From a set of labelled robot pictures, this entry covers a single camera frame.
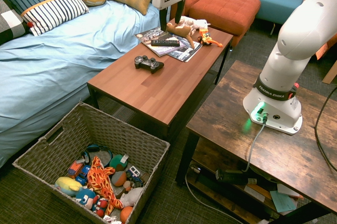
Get black gamepad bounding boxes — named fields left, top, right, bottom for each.
left=134, top=55, right=165, bottom=74

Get grey wicker basket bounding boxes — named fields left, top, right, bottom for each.
left=12, top=102, right=171, bottom=224

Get brown plush toy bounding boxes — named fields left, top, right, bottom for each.
left=164, top=21, right=196, bottom=50

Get black remote control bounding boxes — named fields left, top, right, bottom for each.
left=150, top=39, right=181, bottom=47

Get purple cover magazine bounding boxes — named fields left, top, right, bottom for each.
left=134, top=27, right=185, bottom=58

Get blue cover magazine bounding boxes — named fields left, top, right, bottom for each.
left=166, top=36, right=203, bottom=63

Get orange toy vehicle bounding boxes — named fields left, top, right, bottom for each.
left=197, top=27, right=224, bottom=48

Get orange ottoman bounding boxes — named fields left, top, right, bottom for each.
left=189, top=0, right=262, bottom=48

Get reddish wood coffee table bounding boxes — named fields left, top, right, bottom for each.
left=86, top=16, right=234, bottom=141

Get teal blue sofa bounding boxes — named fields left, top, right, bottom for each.
left=249, top=0, right=330, bottom=38

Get rustic brown shelf table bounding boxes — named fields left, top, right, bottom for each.
left=175, top=59, right=337, bottom=224

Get white navy striped pillow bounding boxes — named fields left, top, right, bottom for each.
left=20, top=0, right=90, bottom=37

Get light blue sofa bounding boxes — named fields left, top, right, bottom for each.
left=0, top=0, right=174, bottom=168

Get blue headphones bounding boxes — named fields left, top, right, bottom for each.
left=81, top=144, right=114, bottom=168

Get green orange ball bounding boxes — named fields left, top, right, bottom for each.
left=109, top=154, right=130, bottom=172

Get black white checked pillow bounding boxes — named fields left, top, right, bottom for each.
left=0, top=0, right=31, bottom=46

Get blue white toy car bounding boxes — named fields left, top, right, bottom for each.
left=125, top=166, right=144, bottom=189

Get light wooden board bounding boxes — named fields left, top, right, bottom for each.
left=322, top=59, right=337, bottom=85

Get grey orange ball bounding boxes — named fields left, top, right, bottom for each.
left=111, top=170, right=127, bottom=188

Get black power adapter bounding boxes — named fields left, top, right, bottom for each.
left=215, top=168, right=257, bottom=186

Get orange toy truck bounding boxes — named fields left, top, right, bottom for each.
left=66, top=160, right=85, bottom=180

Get grey white plush toy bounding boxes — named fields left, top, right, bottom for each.
left=120, top=187, right=144, bottom=208

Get white paper label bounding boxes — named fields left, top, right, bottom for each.
left=244, top=185, right=266, bottom=202

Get yellow plush toy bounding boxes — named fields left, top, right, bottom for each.
left=54, top=176, right=84, bottom=197

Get blue helmet hero plush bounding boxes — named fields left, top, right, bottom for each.
left=75, top=187, right=97, bottom=210

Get plain orange ball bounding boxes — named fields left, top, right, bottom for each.
left=119, top=206, right=134, bottom=223

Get white envelope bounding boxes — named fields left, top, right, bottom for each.
left=276, top=183, right=301, bottom=197

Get teal paper sheet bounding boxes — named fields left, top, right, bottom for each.
left=269, top=190, right=298, bottom=213

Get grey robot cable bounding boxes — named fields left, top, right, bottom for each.
left=241, top=113, right=269, bottom=174

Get black cable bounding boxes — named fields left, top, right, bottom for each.
left=314, top=93, right=337, bottom=174

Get white cable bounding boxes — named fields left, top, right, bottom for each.
left=184, top=165, right=246, bottom=224

